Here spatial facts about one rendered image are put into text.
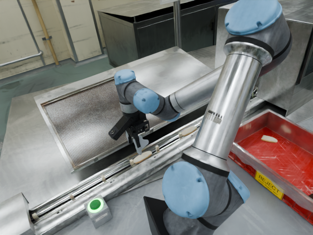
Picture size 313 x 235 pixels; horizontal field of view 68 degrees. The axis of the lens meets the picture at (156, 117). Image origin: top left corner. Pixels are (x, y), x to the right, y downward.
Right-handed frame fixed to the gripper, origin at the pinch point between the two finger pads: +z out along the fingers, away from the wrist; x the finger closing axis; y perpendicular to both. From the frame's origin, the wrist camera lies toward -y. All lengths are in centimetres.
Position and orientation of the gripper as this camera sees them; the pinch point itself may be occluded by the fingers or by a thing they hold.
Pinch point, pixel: (133, 148)
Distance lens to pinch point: 102.2
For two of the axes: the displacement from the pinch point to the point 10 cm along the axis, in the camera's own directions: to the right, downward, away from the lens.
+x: -5.5, -4.6, 7.0
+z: 0.9, 7.9, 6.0
